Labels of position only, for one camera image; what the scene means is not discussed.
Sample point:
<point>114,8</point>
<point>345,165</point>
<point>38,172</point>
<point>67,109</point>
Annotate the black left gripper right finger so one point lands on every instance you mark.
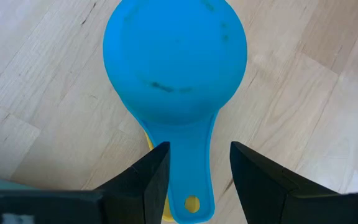
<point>275,199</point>

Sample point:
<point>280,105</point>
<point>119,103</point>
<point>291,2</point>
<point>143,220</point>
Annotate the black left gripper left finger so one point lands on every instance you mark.
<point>129,199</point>

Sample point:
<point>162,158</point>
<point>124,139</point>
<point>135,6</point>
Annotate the yellow measuring cup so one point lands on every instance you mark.
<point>192,204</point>

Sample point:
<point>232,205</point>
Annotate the large cyan measuring cup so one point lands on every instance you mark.
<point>176,62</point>

